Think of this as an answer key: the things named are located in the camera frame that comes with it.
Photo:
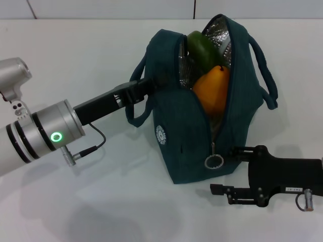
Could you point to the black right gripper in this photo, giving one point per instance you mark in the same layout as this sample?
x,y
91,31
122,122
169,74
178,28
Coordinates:
x,y
290,174

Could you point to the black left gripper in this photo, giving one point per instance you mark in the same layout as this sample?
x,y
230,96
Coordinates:
x,y
101,108

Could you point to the dark teal insulated bag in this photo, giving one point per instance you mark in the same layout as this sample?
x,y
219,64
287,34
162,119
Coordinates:
x,y
181,141

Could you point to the green cucumber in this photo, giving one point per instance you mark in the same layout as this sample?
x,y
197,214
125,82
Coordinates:
x,y
202,50

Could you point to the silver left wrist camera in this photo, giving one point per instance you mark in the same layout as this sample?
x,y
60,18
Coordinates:
x,y
12,75

